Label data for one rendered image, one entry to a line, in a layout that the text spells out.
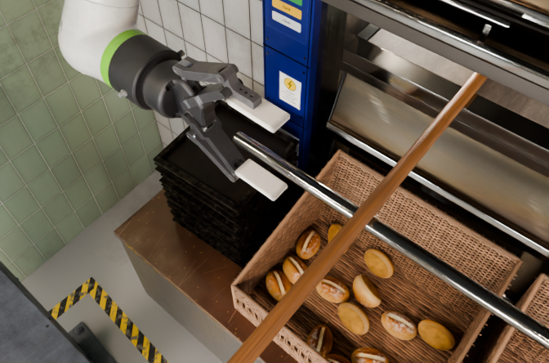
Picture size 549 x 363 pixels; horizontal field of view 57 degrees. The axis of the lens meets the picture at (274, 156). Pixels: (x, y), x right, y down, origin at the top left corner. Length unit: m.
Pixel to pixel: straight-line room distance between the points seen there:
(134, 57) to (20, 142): 1.27
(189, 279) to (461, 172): 0.82
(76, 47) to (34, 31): 1.00
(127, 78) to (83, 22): 0.11
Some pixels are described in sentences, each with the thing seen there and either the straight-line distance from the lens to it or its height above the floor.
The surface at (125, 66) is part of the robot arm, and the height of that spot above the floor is 1.52.
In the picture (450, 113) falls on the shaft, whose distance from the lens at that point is 1.10.
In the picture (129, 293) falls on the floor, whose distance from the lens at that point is 2.22.
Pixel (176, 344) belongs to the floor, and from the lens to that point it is 2.10.
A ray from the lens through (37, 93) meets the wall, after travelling 1.87.
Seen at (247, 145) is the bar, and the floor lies 1.17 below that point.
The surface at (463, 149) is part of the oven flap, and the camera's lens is 1.26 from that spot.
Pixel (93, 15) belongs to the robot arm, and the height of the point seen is 1.55.
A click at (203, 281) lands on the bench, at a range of 1.54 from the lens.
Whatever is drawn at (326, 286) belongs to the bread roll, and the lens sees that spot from 1.46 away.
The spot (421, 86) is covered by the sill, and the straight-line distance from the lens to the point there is 1.19.
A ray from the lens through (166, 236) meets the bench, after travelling 1.63.
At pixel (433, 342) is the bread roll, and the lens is 1.47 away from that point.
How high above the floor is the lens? 1.97
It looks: 52 degrees down
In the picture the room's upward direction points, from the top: straight up
